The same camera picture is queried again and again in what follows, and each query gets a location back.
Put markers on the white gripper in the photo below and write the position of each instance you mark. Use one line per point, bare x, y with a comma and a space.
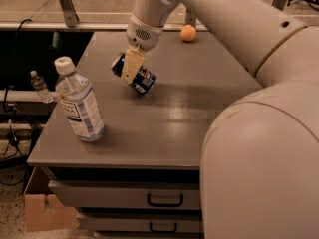
142, 34

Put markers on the blue pepsi can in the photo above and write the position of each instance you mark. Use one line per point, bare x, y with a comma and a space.
143, 80

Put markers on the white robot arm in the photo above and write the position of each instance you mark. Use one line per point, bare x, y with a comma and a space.
259, 164

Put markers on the orange fruit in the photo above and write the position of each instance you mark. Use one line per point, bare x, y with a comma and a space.
188, 33

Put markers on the large clear water bottle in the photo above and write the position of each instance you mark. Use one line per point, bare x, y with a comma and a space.
77, 98

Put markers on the green object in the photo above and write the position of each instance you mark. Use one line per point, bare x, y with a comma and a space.
57, 40

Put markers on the small clear water bottle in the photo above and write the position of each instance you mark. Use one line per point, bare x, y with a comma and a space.
40, 86

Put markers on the grey drawer cabinet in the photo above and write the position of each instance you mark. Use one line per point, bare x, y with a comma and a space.
155, 137

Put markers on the upper grey drawer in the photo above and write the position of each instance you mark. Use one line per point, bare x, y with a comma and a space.
126, 195

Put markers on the grey drawer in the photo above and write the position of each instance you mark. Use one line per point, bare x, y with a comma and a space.
126, 195
134, 222

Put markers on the lower grey drawer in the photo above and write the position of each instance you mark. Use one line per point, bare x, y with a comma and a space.
134, 222

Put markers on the cardboard box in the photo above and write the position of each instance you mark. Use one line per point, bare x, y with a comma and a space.
43, 210

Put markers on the middle metal bracket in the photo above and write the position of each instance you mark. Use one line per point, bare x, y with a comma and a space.
190, 18

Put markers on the left metal bracket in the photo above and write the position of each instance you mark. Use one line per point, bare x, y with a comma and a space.
70, 16

